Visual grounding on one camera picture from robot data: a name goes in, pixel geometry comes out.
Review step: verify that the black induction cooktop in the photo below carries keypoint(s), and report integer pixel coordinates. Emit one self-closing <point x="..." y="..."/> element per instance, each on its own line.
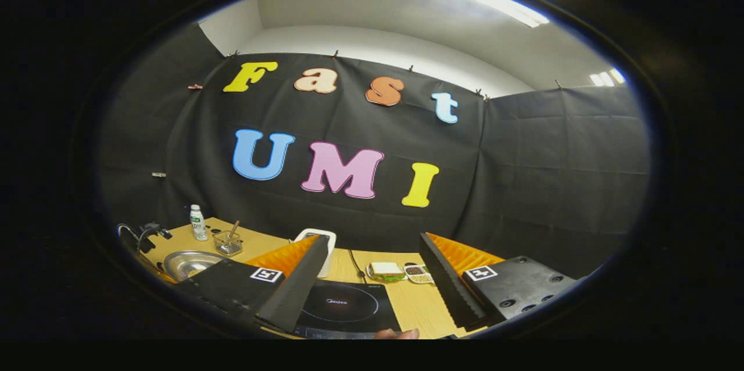
<point x="349" y="313"/>

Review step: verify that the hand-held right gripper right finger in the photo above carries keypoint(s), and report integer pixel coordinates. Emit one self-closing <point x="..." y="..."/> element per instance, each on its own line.
<point x="447" y="289"/>

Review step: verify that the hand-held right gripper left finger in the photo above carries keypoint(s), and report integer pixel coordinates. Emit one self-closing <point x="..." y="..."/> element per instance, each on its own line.
<point x="296" y="295"/>

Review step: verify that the ceiling light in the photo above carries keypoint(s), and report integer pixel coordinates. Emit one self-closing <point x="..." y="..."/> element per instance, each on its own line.
<point x="607" y="77"/>

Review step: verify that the sandwich with lettuce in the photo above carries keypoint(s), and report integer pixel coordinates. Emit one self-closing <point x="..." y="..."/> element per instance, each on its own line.
<point x="386" y="269"/>

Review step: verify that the white divided dish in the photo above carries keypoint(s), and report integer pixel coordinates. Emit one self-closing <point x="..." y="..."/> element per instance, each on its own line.
<point x="418" y="275"/>

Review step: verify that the black backdrop cloth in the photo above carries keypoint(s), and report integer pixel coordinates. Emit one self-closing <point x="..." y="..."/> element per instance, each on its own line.
<point x="360" y="121"/>

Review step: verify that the stainless steel pot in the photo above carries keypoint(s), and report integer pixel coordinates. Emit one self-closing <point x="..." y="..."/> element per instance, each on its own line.
<point x="186" y="263"/>

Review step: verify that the white green-label drink bottle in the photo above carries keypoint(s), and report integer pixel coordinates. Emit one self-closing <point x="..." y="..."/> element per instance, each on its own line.
<point x="199" y="225"/>

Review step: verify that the white toaster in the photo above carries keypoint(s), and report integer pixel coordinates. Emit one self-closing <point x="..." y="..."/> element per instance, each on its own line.
<point x="330" y="254"/>

